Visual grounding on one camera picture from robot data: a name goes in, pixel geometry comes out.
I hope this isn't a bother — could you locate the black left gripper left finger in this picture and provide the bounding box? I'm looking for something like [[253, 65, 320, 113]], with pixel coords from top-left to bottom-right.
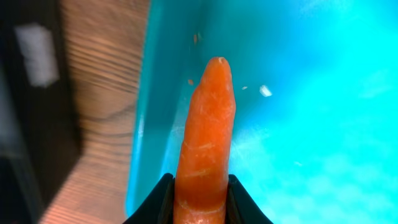
[[123, 173, 174, 224]]

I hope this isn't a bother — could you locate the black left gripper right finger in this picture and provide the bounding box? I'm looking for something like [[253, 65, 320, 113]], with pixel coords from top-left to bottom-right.
[[225, 174, 273, 224]]

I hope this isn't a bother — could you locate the orange carrot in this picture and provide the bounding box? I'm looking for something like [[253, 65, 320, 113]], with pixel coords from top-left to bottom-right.
[[173, 57, 236, 223]]

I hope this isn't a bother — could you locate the black waste tray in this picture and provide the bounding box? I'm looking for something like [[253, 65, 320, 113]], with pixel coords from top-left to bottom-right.
[[1, 0, 81, 223]]

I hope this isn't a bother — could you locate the teal plastic tray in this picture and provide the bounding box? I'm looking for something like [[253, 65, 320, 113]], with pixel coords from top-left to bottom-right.
[[125, 0, 397, 223]]

